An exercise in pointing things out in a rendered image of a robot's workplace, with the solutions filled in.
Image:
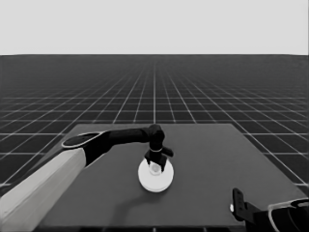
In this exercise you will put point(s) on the large thick white disc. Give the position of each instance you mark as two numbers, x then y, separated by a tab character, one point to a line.
154	184

